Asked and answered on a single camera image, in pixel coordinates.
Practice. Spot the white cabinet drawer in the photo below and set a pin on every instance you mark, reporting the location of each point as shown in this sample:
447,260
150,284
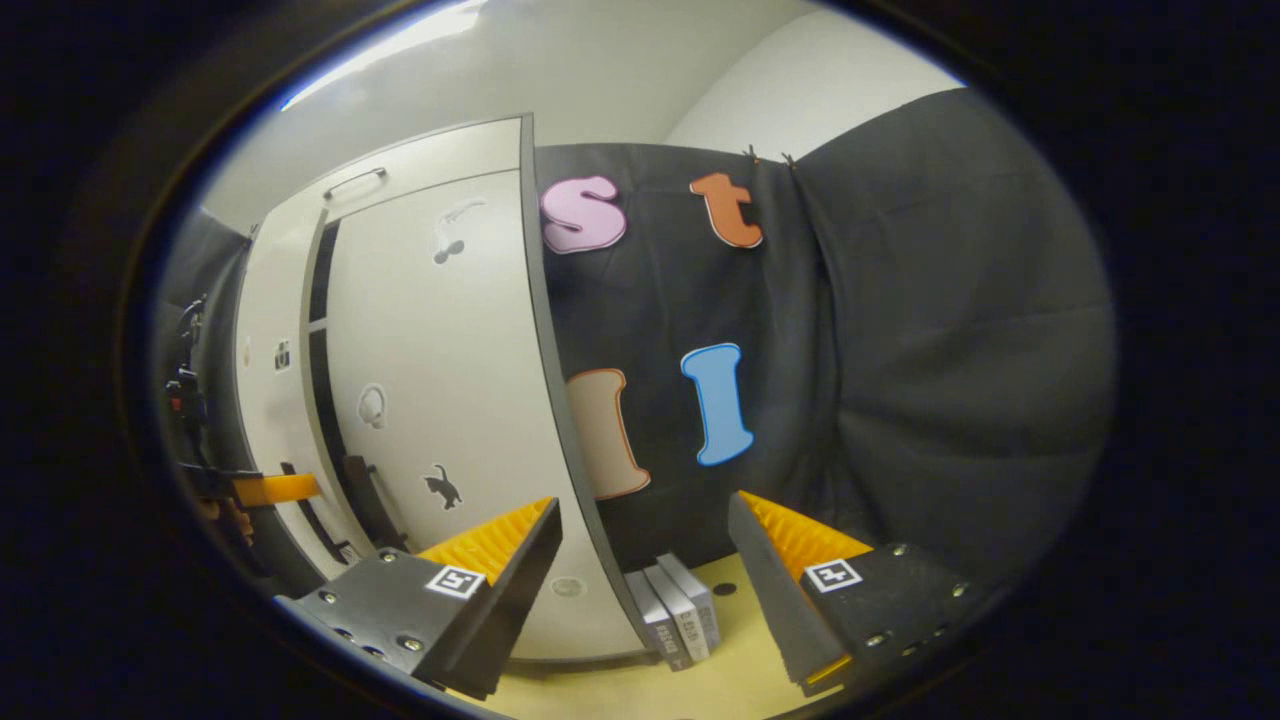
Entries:
450,155

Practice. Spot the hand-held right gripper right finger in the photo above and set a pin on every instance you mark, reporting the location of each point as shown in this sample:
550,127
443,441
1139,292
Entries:
775,600

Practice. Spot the white shoe cabinet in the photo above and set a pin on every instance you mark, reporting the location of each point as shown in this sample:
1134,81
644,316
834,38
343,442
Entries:
547,300

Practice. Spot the white shoe cabinet door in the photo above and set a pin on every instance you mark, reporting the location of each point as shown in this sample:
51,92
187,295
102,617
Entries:
450,330
265,300

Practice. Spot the black backdrop cloth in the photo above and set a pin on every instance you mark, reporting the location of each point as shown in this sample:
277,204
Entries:
950,350
222,300

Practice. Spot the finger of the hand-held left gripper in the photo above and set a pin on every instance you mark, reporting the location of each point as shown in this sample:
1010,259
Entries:
280,490

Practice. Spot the grey box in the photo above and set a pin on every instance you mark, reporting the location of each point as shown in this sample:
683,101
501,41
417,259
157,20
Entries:
655,620
685,610
700,590

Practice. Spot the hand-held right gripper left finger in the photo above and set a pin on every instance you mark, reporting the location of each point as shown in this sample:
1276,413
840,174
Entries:
520,590

